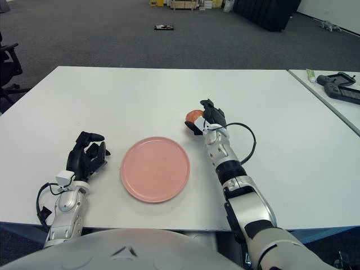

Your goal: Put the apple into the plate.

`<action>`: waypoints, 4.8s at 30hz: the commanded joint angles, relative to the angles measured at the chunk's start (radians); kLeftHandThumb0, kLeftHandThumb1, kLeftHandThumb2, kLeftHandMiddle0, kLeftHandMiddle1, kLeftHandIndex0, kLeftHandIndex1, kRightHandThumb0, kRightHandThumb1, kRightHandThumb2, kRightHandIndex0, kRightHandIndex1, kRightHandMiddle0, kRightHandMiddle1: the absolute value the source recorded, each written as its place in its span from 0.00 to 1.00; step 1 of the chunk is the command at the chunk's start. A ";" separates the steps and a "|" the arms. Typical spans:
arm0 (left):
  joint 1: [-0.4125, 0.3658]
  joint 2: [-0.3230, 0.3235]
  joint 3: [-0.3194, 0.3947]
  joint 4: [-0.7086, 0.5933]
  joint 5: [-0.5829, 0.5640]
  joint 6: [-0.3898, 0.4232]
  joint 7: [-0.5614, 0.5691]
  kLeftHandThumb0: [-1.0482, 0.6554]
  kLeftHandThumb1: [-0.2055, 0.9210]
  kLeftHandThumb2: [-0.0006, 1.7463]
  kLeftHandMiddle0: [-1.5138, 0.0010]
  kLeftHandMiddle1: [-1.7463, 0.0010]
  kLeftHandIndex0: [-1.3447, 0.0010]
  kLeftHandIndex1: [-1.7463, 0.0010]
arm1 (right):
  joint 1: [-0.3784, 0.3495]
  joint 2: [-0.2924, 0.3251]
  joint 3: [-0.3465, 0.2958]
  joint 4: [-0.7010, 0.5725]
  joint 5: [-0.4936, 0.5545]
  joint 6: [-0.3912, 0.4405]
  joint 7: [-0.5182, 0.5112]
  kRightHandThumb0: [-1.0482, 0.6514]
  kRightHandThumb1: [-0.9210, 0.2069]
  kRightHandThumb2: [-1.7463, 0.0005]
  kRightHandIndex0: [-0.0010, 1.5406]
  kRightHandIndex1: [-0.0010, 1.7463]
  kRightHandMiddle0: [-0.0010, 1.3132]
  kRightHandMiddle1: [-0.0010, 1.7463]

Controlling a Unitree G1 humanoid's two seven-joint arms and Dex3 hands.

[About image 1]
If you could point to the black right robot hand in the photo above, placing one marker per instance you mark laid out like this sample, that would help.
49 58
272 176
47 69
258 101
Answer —
215 116

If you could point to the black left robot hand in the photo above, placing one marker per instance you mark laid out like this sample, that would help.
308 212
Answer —
76 160

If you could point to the red yellow apple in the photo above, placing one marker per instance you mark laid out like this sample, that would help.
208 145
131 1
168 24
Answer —
194 115

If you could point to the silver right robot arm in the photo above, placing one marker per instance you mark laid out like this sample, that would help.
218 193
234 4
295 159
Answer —
253 202

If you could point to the pink round plate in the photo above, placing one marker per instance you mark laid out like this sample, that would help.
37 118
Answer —
155 168

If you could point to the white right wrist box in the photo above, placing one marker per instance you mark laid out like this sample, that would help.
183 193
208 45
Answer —
200 125

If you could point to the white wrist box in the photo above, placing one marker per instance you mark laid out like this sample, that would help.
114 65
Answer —
64 178
200 125

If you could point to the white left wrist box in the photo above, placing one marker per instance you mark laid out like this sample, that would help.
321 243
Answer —
64 178

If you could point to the grey robot torso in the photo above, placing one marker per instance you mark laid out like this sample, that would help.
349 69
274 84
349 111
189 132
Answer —
84 253

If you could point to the black flat floor object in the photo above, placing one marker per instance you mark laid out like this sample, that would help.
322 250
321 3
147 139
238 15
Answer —
164 27

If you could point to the green white tube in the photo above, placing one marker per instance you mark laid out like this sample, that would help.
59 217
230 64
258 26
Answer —
311 75

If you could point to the white bag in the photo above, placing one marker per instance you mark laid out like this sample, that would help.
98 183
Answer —
228 5

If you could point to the black office chair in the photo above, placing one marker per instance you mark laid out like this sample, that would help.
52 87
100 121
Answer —
8 70

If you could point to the white cardboard boxes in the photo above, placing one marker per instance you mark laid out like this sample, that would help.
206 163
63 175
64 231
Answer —
211 3

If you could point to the black handheld controller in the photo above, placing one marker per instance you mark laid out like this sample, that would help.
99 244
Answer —
332 90
323 80

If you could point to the black partition curtain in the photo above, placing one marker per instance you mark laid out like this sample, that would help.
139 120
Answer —
267 14

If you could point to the wooden crate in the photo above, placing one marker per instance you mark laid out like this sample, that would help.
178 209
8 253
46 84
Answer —
184 4

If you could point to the yellow box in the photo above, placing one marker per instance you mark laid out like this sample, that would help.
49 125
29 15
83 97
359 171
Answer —
156 2

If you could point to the grey robot dog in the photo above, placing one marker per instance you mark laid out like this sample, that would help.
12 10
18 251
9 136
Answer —
329 26

